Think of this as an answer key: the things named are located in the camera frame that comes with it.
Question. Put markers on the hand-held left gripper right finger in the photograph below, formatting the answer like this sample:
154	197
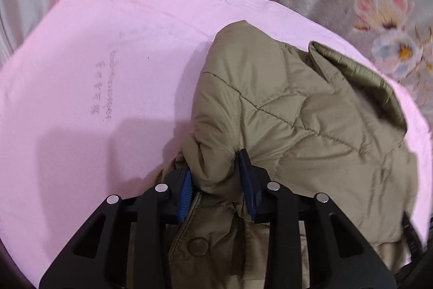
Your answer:
246	180

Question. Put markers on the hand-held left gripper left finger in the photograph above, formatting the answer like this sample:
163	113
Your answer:
184	196

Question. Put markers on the khaki quilted jacket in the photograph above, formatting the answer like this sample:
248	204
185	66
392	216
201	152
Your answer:
287	113

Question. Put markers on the pink bed sheet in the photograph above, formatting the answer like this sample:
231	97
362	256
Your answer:
101	72

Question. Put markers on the dark object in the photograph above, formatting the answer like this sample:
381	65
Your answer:
413	241

